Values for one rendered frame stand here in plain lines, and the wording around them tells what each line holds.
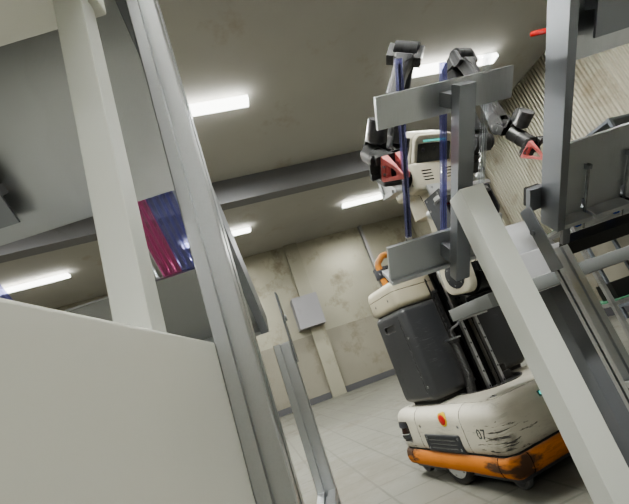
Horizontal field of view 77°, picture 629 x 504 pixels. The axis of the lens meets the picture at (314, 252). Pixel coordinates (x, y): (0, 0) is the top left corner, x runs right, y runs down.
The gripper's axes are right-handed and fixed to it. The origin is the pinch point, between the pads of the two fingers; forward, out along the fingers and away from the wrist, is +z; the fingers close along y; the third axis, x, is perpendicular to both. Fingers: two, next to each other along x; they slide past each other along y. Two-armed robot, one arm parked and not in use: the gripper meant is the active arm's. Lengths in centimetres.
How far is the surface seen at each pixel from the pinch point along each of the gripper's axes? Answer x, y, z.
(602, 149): 2.1, 45.6, 12.7
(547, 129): -5.5, 30.9, 9.9
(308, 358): 567, 36, -494
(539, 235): 19.1, 28.3, 14.9
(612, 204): 16, 49, 16
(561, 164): 1.4, 31.1, 15.0
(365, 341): 577, 162, -493
